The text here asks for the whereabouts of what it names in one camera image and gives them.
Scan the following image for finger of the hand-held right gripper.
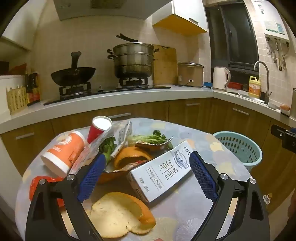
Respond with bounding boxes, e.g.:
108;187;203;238
270;124;296;154

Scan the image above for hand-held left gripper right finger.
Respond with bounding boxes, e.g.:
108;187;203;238
189;151;271;241

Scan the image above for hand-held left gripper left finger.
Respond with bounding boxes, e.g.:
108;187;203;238
25;153;107;241

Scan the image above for light blue plastic basket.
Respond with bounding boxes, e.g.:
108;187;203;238
212;131;263;168

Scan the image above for white milk carton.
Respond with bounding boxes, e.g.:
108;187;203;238
127;139;197;203

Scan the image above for green vegetable stalk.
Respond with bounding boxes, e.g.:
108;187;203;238
99;137;117;160

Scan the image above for curled orange peel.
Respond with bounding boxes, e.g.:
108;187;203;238
97;146;153;184

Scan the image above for orange paper cup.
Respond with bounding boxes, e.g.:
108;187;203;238
40;130;86;178

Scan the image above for red paper cup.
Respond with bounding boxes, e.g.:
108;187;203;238
87;116;113;144

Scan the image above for large orange peel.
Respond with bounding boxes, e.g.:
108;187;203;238
89;192;156;239

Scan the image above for white patterned paper wrapper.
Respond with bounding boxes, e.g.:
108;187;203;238
110;120;133;158

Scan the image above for steel faucet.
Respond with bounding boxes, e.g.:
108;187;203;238
254;61;272;105

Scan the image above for red plastic bag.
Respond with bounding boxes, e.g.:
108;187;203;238
29;176;66;208

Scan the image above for yellow detergent bottle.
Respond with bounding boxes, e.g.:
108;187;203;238
249;76;261;99

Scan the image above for wooden base cabinets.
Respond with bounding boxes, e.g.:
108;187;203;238
0;97;296;209

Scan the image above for black gas stove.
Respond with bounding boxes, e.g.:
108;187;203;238
43;77;171;106

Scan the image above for white electric kettle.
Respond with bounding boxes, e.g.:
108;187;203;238
212;66;231;91

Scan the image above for black wok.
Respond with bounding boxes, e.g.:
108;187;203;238
50;51;96;87

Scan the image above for beige rice cooker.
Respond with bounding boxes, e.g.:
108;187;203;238
178;61;205;87

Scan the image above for dark sauce bottle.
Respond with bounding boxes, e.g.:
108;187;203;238
25;72;34;105
32;70;41;102

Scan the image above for yellow utensil basket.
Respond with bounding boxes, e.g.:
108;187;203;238
6;86;28;115

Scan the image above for wooden cutting board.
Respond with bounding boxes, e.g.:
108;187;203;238
151;44;178;85

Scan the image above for dark window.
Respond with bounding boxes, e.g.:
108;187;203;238
205;2;259;69

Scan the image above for steel steamer pot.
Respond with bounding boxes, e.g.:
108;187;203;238
107;34;155;79

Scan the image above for white water heater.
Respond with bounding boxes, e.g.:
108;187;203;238
244;0;290;42

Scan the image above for range hood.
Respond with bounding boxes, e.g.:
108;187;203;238
53;0;173;21

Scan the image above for white wall cabinet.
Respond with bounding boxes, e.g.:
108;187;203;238
152;0;208;36

